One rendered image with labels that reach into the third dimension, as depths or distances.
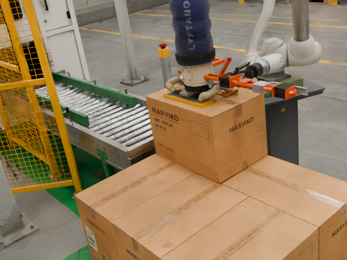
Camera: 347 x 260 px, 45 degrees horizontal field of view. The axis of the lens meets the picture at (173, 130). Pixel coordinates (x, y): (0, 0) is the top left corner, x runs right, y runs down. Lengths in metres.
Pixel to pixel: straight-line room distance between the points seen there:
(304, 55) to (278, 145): 0.67
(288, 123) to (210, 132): 1.01
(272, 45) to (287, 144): 0.74
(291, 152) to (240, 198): 1.09
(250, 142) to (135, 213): 0.75
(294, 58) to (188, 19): 0.92
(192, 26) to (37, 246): 1.85
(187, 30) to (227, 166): 0.76
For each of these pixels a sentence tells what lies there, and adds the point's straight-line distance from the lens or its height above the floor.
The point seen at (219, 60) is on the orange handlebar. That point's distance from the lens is 2.60.
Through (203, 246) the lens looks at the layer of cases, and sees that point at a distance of 1.93.
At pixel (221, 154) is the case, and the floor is 0.71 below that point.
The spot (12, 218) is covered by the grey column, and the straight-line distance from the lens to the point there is 3.31.
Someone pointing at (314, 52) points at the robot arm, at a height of 1.00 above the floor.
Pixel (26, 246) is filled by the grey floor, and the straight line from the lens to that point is 3.20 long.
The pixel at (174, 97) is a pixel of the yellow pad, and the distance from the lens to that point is 2.43.
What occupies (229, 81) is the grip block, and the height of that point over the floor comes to 1.08.
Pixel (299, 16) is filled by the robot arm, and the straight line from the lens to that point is 2.76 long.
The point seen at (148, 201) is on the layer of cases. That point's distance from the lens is 2.28.
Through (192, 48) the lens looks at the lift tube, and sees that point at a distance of 2.28.
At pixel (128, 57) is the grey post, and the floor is 0.38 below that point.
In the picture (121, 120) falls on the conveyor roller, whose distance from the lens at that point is 3.34.
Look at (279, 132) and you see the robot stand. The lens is 3.07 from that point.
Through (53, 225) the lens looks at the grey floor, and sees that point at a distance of 3.31.
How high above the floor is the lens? 1.79
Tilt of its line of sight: 24 degrees down
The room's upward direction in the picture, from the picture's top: 9 degrees counter-clockwise
